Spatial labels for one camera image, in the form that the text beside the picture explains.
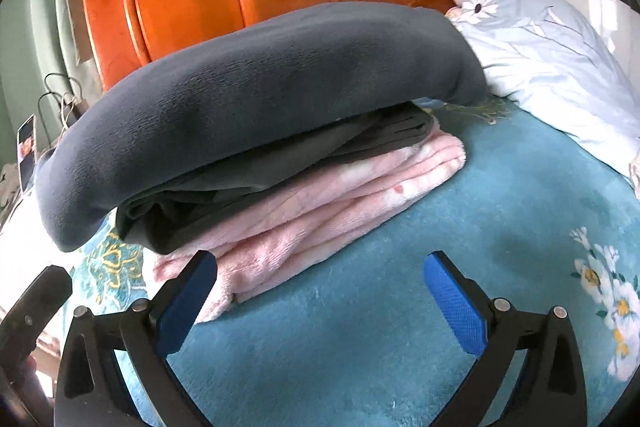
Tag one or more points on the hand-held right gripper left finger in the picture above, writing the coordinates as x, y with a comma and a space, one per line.
185, 302

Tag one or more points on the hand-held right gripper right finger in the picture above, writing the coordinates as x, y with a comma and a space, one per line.
455, 302

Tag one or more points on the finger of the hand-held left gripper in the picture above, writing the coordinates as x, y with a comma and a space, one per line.
40, 302

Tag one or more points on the slate grey fleece-lined jacket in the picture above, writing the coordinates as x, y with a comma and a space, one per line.
250, 77

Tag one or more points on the teal floral blanket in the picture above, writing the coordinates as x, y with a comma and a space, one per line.
400, 257

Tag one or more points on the folded dark grey sweater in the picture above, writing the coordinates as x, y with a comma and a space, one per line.
240, 187

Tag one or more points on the folded pink fleece garment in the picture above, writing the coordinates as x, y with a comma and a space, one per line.
325, 217

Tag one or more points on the smartphone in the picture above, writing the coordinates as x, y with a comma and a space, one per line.
26, 147

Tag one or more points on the light blue floral pillow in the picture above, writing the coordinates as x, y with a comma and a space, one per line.
540, 52

